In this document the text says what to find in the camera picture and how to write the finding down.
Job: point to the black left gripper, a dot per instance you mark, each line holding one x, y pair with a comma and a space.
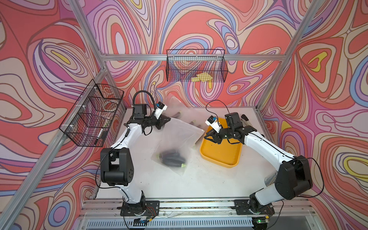
161, 121

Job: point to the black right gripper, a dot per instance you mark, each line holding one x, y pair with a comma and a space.
215, 136

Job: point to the clear zip-top plastic bag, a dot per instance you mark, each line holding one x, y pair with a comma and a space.
176, 109

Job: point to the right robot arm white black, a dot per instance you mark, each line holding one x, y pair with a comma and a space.
293, 172

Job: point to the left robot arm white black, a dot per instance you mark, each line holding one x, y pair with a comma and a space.
116, 164

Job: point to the yellow plastic tray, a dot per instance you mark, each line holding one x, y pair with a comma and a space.
224, 154

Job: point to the grey black stapler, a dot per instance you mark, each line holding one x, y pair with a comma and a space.
246, 122

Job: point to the yellow cloth in basket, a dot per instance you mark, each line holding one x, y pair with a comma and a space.
202, 77

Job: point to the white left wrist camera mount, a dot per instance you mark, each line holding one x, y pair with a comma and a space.
160, 108

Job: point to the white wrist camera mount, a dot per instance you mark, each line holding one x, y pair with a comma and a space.
160, 108
214, 123

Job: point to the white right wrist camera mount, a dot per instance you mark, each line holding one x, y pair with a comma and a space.
214, 123

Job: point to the black wire basket back wall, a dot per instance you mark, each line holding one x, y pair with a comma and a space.
183, 64

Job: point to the black wire basket wall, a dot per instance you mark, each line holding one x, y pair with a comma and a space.
183, 64
89, 121

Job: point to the black wire basket left wall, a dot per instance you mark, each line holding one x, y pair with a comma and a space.
89, 121

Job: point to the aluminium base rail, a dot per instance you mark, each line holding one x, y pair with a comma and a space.
197, 214

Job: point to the aluminium frame post right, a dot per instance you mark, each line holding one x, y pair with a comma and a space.
301, 30

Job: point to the aluminium frame post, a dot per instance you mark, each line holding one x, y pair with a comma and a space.
48, 57
301, 30

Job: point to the aluminium frame post left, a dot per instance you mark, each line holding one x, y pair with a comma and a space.
48, 57

